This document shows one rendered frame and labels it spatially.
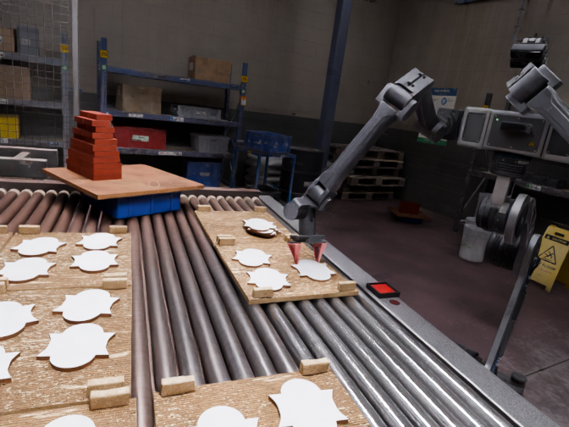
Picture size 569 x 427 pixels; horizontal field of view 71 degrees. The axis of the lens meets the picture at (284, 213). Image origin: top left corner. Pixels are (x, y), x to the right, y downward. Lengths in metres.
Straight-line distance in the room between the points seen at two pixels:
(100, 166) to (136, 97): 3.74
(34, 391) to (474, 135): 1.57
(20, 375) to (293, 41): 6.49
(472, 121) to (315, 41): 5.62
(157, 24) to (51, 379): 5.66
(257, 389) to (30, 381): 0.39
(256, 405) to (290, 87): 6.38
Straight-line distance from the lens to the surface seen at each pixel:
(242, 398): 0.78
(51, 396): 0.82
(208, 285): 1.18
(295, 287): 1.18
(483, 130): 1.73
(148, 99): 5.58
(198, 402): 0.77
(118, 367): 0.86
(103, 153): 1.83
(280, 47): 6.85
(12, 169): 2.35
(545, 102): 1.20
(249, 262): 1.29
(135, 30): 6.16
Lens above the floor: 1.45
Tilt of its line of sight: 15 degrees down
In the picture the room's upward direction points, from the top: 8 degrees clockwise
